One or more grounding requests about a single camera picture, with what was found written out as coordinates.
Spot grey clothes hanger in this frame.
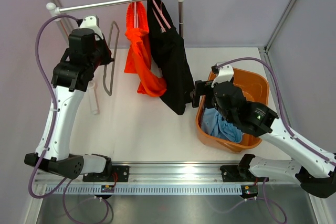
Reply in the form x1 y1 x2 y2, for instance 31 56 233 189
102 20 120 97

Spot light blue shorts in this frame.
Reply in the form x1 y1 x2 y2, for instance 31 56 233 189
201 108 243 144

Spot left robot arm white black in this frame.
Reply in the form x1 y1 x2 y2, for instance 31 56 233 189
24 26 113 182

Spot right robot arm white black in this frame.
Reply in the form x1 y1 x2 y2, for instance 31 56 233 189
191 80 335 198

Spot orange shorts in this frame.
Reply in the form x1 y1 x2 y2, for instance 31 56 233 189
124 4 166 97

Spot black shorts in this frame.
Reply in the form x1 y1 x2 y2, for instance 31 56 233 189
147 0 194 115

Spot orange plastic basket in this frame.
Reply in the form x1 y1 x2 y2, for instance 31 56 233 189
195 68 269 153

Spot silver white clothes rack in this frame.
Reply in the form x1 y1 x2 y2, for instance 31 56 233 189
46 0 186 115

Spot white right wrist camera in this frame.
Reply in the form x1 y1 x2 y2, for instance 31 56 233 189
212 62 234 88

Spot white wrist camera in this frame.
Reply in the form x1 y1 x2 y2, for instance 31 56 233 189
76 15 104 41
212 62 234 88

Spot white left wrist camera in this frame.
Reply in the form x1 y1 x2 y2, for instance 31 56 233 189
76 15 104 41

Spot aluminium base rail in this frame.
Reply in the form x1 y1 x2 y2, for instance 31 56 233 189
33 156 310 183

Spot white slotted cable duct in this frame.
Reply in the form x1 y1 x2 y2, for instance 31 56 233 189
55 184 242 195

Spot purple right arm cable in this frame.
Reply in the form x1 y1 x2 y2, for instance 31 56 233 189
216 57 336 167

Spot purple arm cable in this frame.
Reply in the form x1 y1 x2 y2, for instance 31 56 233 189
216 57 336 167
28 14 79 199

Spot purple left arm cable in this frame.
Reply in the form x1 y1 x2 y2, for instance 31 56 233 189
28 14 79 199

